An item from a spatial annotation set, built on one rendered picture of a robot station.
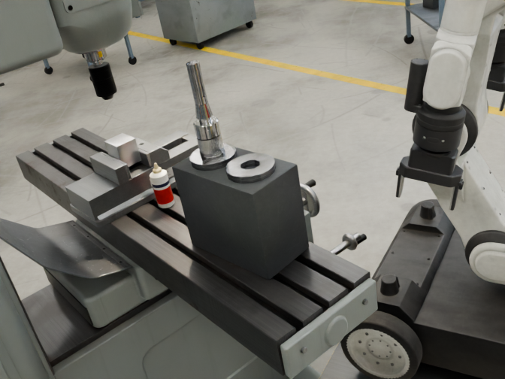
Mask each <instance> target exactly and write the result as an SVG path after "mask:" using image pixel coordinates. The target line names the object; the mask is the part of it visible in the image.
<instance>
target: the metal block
mask: <svg viewBox="0 0 505 379"><path fill-rule="evenodd" d="M104 143H105V146H106V148H107V152H108V155H110V156H112V157H114V158H116V159H118V160H120V161H122V162H125V163H127V164H128V167H129V166H131V165H134V164H135V163H137V162H140V161H141V156H140V153H139V150H138V146H137V142H136V140H135V138H133V137H131V136H129V135H126V134H124V133H121V134H119V135H117V136H115V137H112V138H110V139H108V140H106V141H105V142H104Z"/></svg>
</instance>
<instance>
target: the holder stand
mask: <svg viewBox="0 0 505 379"><path fill-rule="evenodd" d="M223 144H224V148H225V152H224V153H223V154H222V155H221V156H219V157H217V158H214V159H204V158H202V157H201V154H200V151H199V148H198V149H197V150H195V151H194V152H192V154H191V156H189V157H188V158H186V159H184V160H183V161H181V162H178V163H177V164H176V165H174V166H172V170H173V173H174V178H175V181H176V185H177V189H178V193H179V196H180V201H181V204H182V207H183V213H184V215H185V218H186V224H187V226H188V230H189V235H190V238H191V241H192V244H193V245H194V246H196V247H199V248H201V249H202V250H206V251H207V252H209V253H212V254H213V255H216V256H218V257H220V258H222V259H224V260H227V261H229V262H231V263H233V264H235V265H238V266H240V267H241V268H244V269H246V270H248V271H251V272H252V273H254V274H257V275H259V276H261V277H263V278H265V279H268V280H270V279H271V278H272V277H273V276H275V275H276V274H277V273H278V272H280V271H281V270H282V269H284V268H285V267H286V266H287V265H288V264H289V263H290V262H292V261H293V260H294V259H296V258H297V257H298V256H299V255H301V254H302V253H303V252H304V251H305V250H306V249H307V248H308V247H309V242H308V237H307V227H306V222H305V216H304V206H303V201H302V196H301V186H300V181H299V175H298V166H297V165H296V164H295V163H292V162H287V161H284V160H281V159H276V158H273V157H272V156H270V155H268V154H266V153H254V152H252V151H248V150H244V149H241V148H238V147H235V146H234V145H231V144H227V143H223Z"/></svg>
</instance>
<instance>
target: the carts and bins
mask: <svg viewBox="0 0 505 379"><path fill-rule="evenodd" d="M445 3H446V0H423V3H418V4H414V5H411V4H410V0H405V6H404V8H405V10H406V29H407V34H406V35H405V36H404V42H405V43H406V44H412V43H413V41H414V37H413V35H411V22H410V13H411V14H413V15H415V16H416V17H418V18H419V19H420V20H421V21H423V22H424V23H426V24H427V25H428V26H430V27H431V28H432V29H434V30H435V31H436V32H438V30H439V28H440V24H441V20H442V17H443V10H444V7H445ZM124 39H125V44H126V47H127V51H128V53H129V63H130V64H131V65H134V64H135V63H136V62H137V59H136V57H135V56H134V55H133V52H132V47H131V45H130V41H129V37H128V34H127V35H126V36H125V37H124ZM43 61H44V65H45V69H44V72H45V73H46V74H52V73H53V69H52V67H50V66H49V63H48V61H47V59H44V60H43Z"/></svg>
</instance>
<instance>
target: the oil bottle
mask: <svg viewBox="0 0 505 379"><path fill-rule="evenodd" d="M150 180H151V182H152V185H153V190H154V193H155V196H156V201H157V203H158V206H159V207H160V208H169V207H170V206H172V205H173V204H174V203H175V201H174V196H173V193H172V189H171V185H170V181H169V178H168V173H167V171H166V170H162V169H161V168H160V167H158V165H157V163H154V169H153V172H152V173H151V174H150Z"/></svg>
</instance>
